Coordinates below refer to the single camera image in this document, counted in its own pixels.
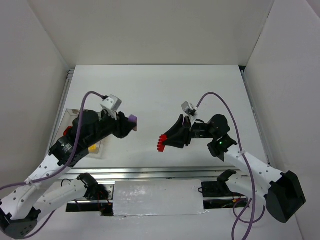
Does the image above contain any colourless clear container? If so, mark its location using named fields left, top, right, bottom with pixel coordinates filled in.
left=50, top=108, right=105, bottom=160

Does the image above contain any purple cupcake print brick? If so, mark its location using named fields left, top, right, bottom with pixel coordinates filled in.
left=128, top=114, right=138, bottom=124

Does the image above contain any red lego brick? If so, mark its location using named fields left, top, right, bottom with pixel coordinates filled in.
left=63, top=126, right=73, bottom=136

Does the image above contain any white foam cover panel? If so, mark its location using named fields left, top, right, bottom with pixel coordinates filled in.
left=113, top=179, right=205, bottom=217

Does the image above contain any yellow lego brick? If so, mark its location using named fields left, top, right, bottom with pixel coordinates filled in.
left=88, top=144, right=99, bottom=154

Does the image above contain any red brick with cupcake print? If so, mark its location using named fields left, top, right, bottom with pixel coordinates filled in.
left=157, top=134, right=168, bottom=152

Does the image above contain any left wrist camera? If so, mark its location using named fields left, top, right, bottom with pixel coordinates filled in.
left=100, top=95, right=122, bottom=120

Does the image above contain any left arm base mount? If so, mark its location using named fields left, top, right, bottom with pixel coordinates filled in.
left=66, top=173, right=114, bottom=217

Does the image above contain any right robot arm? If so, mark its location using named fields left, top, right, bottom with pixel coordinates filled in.
left=157, top=114, right=306, bottom=223

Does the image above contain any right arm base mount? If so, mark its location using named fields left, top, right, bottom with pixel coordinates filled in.
left=198, top=169, right=248, bottom=210

